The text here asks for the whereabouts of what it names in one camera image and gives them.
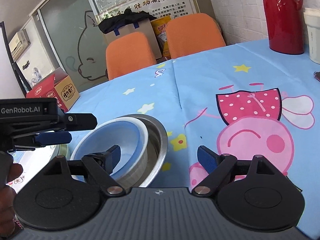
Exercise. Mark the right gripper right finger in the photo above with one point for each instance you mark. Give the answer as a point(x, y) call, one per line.
point(221, 169)

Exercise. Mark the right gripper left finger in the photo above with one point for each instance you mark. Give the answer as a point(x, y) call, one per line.
point(96, 169)

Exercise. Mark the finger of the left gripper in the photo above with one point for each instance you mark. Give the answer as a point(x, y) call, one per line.
point(77, 122)
point(53, 138)

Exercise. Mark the large white floral plate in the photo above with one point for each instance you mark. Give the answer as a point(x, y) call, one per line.
point(34, 161)

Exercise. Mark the white ceramic bowl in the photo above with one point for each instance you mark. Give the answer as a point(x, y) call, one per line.
point(131, 136)

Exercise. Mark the blue translucent plastic bowl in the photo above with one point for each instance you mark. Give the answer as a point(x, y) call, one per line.
point(125, 132)

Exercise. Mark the stainless steel bowl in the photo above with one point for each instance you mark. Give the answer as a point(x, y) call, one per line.
point(147, 169)

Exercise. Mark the person's left hand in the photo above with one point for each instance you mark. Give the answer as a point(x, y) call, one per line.
point(8, 194)

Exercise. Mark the red cracker cardboard box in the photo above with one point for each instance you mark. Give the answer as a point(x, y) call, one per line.
point(57, 85)

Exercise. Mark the blue cartoon tablecloth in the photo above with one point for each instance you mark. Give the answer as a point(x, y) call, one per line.
point(203, 99)

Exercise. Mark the white air conditioner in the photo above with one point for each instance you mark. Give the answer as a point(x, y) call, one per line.
point(18, 44)

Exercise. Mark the left orange chair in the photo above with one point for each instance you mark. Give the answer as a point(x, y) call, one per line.
point(126, 55)

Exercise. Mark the orange chair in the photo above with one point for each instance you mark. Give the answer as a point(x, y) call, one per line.
point(126, 55)
point(192, 34)

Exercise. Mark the black cloth on bag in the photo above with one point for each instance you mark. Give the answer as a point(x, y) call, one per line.
point(128, 17)

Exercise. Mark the brown paper bag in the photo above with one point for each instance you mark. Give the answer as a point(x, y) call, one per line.
point(142, 28)

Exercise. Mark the yellow snack bag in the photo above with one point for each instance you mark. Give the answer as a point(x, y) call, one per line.
point(159, 27)

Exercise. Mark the right orange chair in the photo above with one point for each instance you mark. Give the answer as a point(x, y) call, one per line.
point(192, 34)

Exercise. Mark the white tumbler cup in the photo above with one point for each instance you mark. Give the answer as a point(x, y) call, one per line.
point(312, 21)

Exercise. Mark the red thermos jug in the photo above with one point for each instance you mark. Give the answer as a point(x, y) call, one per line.
point(285, 26)

